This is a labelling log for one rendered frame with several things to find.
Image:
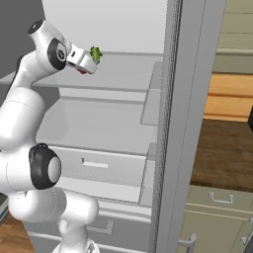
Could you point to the silver fridge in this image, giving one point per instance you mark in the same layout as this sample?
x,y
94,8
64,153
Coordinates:
x,y
108,29

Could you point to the pale green cupboard run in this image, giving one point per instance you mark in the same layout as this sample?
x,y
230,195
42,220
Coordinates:
x,y
235,33

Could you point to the pale green cupboard door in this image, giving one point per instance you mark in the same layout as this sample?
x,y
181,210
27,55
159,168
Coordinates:
x,y
214,234
247,247

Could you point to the black object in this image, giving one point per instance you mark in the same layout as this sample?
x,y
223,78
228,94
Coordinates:
x,y
251,118

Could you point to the grey fridge crisper drawer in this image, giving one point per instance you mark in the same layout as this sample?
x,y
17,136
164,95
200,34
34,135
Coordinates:
x,y
115,178

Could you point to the pale green drawer front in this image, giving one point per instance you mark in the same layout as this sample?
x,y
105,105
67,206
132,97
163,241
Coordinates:
x,y
197,199

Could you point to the glass fridge shelf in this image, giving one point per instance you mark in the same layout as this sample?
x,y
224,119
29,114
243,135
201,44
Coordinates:
x,y
125,72
99,125

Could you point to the grey freezer drawer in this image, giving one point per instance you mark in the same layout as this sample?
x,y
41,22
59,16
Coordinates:
x,y
131,227

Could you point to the green leafy vegetable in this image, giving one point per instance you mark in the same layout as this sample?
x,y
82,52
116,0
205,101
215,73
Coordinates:
x,y
96,54

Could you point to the clear fridge door bin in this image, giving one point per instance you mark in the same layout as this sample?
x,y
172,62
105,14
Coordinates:
x,y
152,99
148,178

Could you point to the red strawberry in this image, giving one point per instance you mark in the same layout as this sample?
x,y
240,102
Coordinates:
x,y
82,71

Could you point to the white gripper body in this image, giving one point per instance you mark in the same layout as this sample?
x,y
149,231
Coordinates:
x,y
87,62

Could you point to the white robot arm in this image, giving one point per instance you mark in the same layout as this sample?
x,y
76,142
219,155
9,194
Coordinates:
x,y
23,115

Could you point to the silver fridge door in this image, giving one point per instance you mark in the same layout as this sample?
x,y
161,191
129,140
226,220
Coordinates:
x,y
194,99

